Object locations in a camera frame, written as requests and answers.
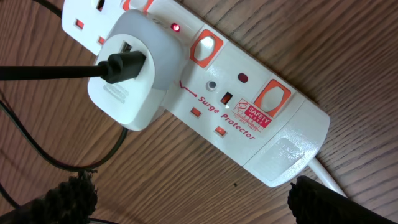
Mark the white power strip cord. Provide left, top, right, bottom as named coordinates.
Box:
left=307, top=157, right=348, bottom=198

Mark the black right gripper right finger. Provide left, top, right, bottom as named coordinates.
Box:
left=287, top=175, right=396, bottom=224

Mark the white power strip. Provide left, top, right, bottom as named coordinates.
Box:
left=62, top=0, right=330, bottom=187

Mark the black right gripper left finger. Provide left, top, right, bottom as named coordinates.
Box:
left=1, top=171, right=98, bottom=224

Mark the black USB charging cable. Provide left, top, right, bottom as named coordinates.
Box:
left=0, top=0, right=147, bottom=175

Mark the white charger plug adapter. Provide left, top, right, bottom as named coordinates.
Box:
left=88, top=10, right=188, bottom=131

